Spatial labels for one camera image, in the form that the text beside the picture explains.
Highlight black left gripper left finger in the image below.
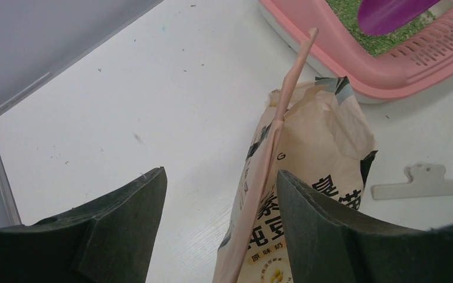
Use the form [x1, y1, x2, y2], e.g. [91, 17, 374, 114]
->
[0, 167, 168, 282]

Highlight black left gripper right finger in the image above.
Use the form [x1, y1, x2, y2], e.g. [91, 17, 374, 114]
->
[277, 170, 453, 282]

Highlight beige cat litter bag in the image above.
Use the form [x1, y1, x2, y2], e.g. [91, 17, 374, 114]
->
[213, 28, 377, 282]

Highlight white bag clip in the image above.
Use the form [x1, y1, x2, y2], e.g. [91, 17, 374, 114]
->
[371, 163, 453, 200]

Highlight purple litter scoop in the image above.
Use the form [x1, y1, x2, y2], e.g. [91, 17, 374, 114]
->
[357, 0, 439, 36]

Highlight pink litter box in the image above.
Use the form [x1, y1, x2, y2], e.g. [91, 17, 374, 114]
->
[259, 1, 453, 104]

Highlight green cat litter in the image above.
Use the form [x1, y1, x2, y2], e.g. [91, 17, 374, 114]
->
[326, 0, 435, 57]

